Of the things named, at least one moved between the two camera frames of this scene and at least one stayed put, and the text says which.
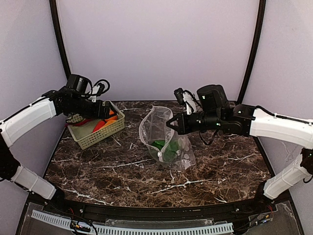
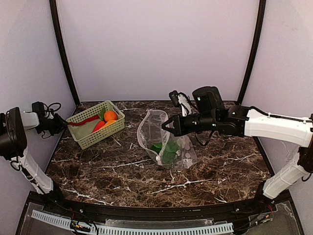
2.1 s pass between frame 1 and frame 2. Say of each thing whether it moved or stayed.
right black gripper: stayed
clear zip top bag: stayed
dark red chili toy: stayed
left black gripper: moved
